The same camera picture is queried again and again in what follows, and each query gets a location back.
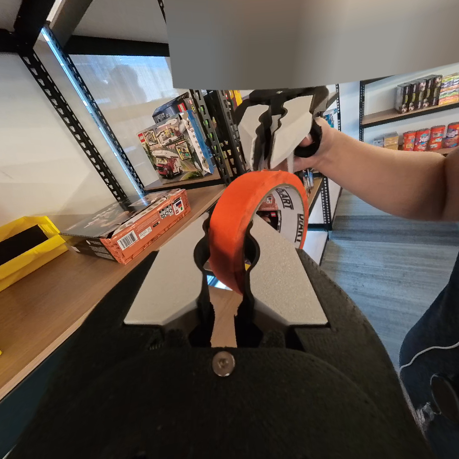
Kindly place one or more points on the black metal shelf rack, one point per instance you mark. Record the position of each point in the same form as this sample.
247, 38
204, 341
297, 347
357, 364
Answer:
326, 204
70, 120

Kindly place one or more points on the orchid building set box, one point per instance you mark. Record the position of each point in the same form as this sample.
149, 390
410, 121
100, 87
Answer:
143, 229

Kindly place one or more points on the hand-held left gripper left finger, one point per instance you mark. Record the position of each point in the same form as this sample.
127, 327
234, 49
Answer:
161, 287

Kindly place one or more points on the orange tape roll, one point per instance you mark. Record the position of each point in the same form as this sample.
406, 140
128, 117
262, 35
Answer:
229, 222

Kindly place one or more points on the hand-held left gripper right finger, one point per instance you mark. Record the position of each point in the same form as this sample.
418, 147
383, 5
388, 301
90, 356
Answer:
287, 283

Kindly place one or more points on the person's right forearm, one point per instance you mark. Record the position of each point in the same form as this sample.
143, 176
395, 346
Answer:
394, 179

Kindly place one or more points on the person's right hand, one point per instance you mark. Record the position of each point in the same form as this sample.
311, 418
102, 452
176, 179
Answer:
331, 150

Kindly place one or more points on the dark blue building set box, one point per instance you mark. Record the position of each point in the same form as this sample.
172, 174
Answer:
172, 107

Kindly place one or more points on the camper van building set box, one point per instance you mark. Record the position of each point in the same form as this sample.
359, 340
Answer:
168, 150

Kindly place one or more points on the row of dark boxes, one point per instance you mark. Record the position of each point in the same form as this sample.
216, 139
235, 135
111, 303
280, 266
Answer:
419, 93

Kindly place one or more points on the blue white building set box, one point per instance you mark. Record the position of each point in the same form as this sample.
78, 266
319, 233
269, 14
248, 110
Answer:
202, 143

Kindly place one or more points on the large yellow plastic bin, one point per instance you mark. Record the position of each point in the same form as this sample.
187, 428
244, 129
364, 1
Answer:
36, 267

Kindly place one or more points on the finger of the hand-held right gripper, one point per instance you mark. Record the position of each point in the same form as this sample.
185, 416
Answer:
292, 125
249, 132

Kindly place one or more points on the stack of colourful boxes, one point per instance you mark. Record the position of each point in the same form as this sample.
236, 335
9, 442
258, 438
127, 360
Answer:
450, 89

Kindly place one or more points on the black wooden display shelf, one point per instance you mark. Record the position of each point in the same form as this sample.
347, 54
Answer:
387, 116

